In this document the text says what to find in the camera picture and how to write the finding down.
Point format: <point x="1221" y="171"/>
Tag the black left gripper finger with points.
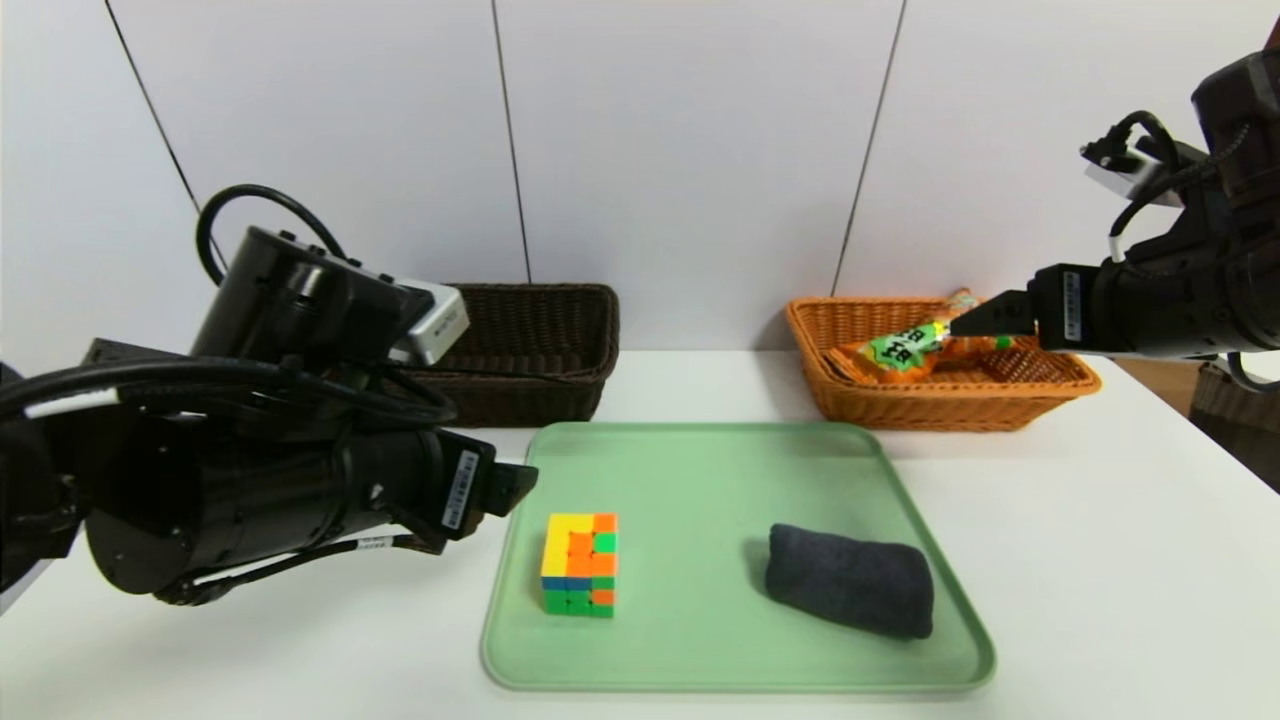
<point x="510" y="488"/>

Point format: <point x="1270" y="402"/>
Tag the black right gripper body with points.
<point x="1068" y="305"/>

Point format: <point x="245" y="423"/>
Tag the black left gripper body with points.
<point x="466" y="490"/>

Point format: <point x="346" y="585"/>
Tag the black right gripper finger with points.
<point x="1005" y="315"/>

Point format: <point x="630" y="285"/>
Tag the multicoloured puzzle cube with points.
<point x="580" y="565"/>

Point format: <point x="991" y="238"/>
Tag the orange snack bag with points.
<point x="900" y="350"/>

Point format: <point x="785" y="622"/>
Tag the dark grey towel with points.
<point x="850" y="585"/>

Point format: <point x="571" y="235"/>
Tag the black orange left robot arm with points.
<point x="290" y="300"/>

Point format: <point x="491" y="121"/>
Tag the orange wicker basket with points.
<point x="930" y="405"/>

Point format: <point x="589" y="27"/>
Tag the dark brown wicker basket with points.
<point x="540" y="330"/>

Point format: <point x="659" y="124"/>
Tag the brown woven bin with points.
<point x="1235" y="400"/>

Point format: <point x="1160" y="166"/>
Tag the white background table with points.
<point x="1262" y="368"/>

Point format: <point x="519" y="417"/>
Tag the light green plastic tray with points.
<point x="690" y="620"/>

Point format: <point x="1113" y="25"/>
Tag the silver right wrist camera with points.
<point x="1130" y="178"/>

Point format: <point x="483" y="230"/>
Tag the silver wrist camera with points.
<point x="435" y="325"/>
<point x="1130" y="178"/>

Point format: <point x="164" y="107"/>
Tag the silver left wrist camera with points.
<point x="435" y="325"/>

